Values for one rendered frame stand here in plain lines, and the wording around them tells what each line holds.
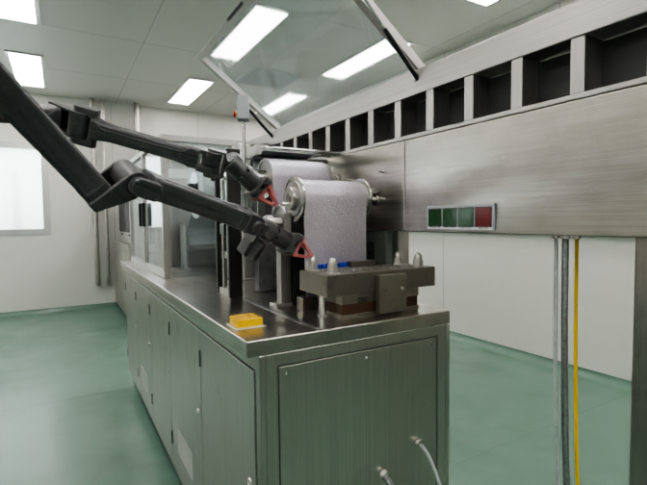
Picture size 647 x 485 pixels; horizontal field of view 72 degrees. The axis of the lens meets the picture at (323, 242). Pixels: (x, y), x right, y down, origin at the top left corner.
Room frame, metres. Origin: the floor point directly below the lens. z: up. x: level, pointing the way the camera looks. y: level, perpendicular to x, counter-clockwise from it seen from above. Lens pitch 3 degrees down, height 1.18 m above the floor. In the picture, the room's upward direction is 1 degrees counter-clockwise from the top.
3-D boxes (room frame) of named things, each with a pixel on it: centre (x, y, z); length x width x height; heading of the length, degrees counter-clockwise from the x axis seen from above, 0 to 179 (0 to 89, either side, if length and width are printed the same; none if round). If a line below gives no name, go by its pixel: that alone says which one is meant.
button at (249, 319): (1.20, 0.21, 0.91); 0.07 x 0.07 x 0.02; 30
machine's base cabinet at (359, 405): (2.29, 0.52, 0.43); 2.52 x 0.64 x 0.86; 30
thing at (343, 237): (1.46, -0.04, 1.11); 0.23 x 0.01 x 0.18; 120
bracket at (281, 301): (1.46, 0.14, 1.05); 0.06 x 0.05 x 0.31; 120
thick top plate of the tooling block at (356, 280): (1.38, -0.14, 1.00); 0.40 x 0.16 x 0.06; 120
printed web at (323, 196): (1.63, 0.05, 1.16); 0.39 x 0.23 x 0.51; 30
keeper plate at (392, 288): (1.31, -0.20, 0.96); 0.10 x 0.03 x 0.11; 120
